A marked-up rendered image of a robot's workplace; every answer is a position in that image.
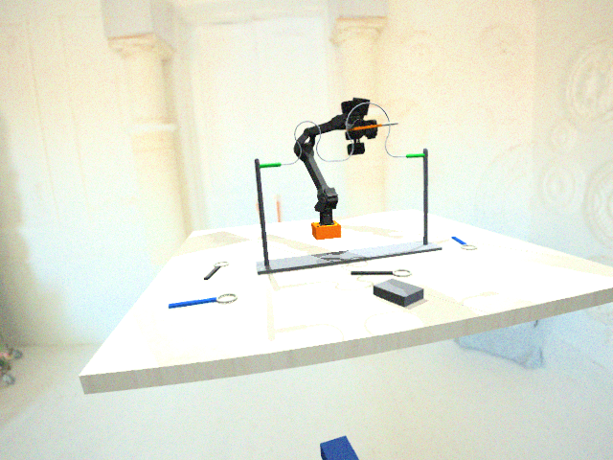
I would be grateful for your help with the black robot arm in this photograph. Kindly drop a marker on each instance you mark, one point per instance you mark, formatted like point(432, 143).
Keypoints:
point(327, 196)

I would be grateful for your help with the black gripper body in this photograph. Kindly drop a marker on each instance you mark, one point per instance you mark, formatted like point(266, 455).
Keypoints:
point(358, 148)

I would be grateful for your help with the grey ring with blue handle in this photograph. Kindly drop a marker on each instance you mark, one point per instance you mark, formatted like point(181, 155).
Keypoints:
point(463, 243)
point(203, 301)

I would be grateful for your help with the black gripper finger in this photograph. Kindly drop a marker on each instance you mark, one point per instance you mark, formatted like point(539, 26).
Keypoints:
point(351, 122)
point(353, 134)

